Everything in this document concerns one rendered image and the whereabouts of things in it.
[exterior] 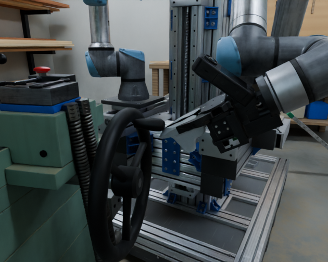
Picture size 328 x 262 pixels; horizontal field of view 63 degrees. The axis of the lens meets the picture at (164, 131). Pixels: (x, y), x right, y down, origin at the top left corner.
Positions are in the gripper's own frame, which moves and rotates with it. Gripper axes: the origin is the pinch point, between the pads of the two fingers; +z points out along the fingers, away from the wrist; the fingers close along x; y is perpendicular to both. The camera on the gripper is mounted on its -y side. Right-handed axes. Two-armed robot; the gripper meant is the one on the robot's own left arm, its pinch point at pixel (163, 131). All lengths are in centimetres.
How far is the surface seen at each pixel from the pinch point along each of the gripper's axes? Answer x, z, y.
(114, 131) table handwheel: -10.3, 2.8, -5.7
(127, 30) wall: 333, 116, -76
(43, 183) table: -15.2, 16.4, -4.0
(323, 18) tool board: 330, -105, 36
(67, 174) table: -11.9, 14.4, -3.0
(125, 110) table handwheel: -4.2, 2.7, -7.2
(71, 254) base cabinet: -3.2, 37.4, 18.0
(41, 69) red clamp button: -2.9, 13.9, -21.1
